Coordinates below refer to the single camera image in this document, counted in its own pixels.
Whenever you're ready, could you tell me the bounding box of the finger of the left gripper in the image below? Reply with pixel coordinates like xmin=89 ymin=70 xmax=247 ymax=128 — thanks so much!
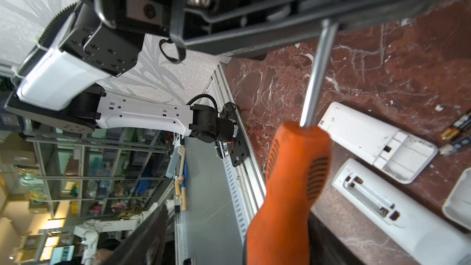
xmin=172 ymin=0 xmax=439 ymax=56

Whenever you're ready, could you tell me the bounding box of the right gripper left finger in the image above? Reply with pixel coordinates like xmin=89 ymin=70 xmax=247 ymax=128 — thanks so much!
xmin=103 ymin=204 xmax=168 ymax=265

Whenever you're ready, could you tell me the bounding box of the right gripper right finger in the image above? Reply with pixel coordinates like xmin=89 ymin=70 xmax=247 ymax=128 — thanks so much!
xmin=308 ymin=213 xmax=364 ymax=265

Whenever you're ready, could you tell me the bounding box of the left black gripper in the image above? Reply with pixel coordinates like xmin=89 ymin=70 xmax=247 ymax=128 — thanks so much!
xmin=81 ymin=0 xmax=294 ymax=59

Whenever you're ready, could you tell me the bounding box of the orange handled screwdriver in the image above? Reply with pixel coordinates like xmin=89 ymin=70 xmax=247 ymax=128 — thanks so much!
xmin=245 ymin=19 xmax=339 ymax=265

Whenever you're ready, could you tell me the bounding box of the long white remote control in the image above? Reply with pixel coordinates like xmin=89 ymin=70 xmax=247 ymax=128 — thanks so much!
xmin=332 ymin=159 xmax=471 ymax=265

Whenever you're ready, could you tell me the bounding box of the short white remote control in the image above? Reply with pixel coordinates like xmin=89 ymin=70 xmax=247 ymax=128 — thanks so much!
xmin=318 ymin=102 xmax=438 ymax=185

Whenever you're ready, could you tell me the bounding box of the short remote white cover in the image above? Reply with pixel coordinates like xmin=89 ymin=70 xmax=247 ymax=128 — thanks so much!
xmin=442 ymin=168 xmax=471 ymax=230

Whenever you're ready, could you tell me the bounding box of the battery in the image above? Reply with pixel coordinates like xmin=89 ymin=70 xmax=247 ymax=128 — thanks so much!
xmin=439 ymin=134 xmax=471 ymax=156
xmin=440 ymin=110 xmax=471 ymax=141

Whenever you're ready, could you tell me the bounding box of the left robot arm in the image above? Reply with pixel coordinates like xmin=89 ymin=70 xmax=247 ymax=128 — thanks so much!
xmin=5 ymin=0 xmax=435 ymax=142

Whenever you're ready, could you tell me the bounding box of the background storage shelving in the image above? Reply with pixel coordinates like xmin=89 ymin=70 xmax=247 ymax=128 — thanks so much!
xmin=24 ymin=125 xmax=174 ymax=220

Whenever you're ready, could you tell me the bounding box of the aluminium frame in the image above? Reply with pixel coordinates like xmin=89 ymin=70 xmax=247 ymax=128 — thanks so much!
xmin=172 ymin=62 xmax=267 ymax=265

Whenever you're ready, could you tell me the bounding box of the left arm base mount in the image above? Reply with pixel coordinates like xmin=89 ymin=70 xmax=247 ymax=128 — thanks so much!
xmin=215 ymin=114 xmax=250 ymax=168

